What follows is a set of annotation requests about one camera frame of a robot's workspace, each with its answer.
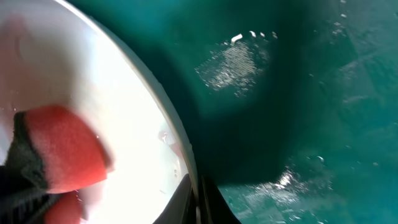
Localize teal plastic tray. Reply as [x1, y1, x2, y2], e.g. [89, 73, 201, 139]
[74, 0, 397, 223]

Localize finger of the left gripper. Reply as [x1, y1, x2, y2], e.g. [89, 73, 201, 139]
[1, 166, 59, 224]

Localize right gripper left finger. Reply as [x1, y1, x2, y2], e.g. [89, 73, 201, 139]
[154, 174, 197, 224]

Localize red green sponge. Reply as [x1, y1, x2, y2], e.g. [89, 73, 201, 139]
[1, 105, 109, 224]

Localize light blue plate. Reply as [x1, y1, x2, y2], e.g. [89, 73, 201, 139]
[1, 1, 200, 223]

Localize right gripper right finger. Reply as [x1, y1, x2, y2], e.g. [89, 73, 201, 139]
[199, 176, 241, 224]

